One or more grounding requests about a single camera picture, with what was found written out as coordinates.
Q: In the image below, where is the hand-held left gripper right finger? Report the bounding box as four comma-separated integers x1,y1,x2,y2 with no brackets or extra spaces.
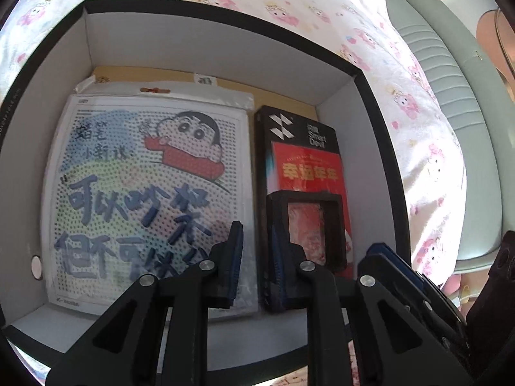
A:
270,225,475,386

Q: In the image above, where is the grey storage box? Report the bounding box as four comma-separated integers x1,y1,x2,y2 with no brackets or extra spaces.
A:
0,0,413,372

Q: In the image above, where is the black square frame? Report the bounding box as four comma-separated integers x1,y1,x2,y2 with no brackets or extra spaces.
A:
266,190,349,313

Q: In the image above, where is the red envelope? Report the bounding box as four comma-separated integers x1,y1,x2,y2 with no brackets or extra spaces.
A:
267,141,352,278

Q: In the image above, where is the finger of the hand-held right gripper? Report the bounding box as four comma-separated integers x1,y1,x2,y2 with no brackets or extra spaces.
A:
357,242,469,356

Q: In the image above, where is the grey-green padded headboard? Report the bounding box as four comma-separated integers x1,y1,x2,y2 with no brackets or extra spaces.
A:
376,0,515,274

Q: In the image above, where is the cartoon bead board packet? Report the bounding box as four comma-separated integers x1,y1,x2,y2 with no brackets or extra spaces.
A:
40,76,260,320

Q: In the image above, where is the black box with colourful print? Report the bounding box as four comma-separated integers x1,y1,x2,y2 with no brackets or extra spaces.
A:
253,105,355,314

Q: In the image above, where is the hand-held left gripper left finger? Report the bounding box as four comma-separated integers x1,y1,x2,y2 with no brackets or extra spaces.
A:
46,220,245,386

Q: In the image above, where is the pink cartoon printed blanket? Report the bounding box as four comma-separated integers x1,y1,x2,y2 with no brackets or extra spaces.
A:
0,0,469,386

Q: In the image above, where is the round pink wall decoration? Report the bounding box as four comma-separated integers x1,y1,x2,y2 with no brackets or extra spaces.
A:
475,6,515,101

